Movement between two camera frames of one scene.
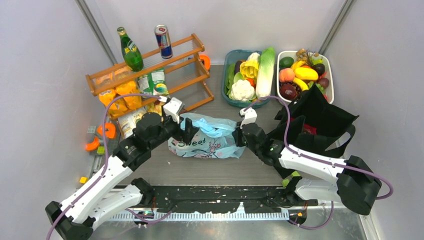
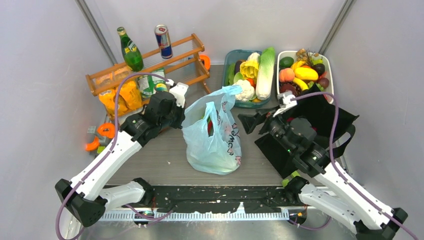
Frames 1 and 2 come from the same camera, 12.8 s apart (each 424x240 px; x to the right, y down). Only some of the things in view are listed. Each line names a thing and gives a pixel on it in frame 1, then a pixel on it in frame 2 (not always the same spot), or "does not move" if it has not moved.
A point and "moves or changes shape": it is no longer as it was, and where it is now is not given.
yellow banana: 303,85 does not move
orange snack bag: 123,103 does not move
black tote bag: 315,125 does not move
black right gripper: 237,135 to 249,121
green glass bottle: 132,53 does not move
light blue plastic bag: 213,140 moves or changes shape
